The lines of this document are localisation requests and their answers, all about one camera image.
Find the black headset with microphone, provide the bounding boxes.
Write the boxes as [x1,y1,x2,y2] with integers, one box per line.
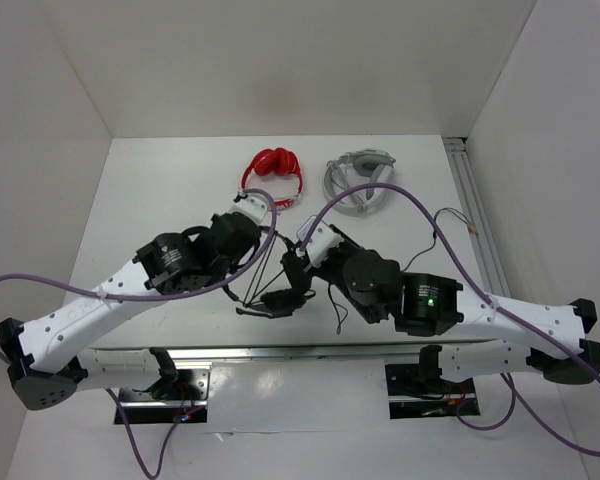
[222,230,316,319]

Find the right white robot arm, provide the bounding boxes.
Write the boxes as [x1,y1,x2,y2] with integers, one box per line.
[291,224,600,392]

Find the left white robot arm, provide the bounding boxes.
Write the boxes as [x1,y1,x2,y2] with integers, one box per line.
[0,209,263,411]

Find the red folded headphones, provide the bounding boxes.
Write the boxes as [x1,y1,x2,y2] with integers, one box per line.
[240,147,304,210]

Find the grey white headphones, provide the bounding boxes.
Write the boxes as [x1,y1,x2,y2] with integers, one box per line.
[322,149,396,216]

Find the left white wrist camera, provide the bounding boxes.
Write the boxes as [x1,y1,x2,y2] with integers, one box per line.
[227,190,275,225]

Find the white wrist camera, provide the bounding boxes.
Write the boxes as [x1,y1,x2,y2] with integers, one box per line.
[296,215,344,267]
[227,190,275,225]

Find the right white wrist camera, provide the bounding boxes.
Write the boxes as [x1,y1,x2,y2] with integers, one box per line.
[296,215,344,267]

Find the aluminium rail front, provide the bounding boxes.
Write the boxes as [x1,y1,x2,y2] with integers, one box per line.
[149,340,476,362]

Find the aluminium rail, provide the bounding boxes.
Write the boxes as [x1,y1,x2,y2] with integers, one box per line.
[442,137,511,297]
[149,340,476,362]

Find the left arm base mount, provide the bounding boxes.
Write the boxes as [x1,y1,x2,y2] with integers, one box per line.
[116,347,211,424]

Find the aluminium rail right side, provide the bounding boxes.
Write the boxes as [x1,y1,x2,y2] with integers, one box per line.
[442,137,511,297]

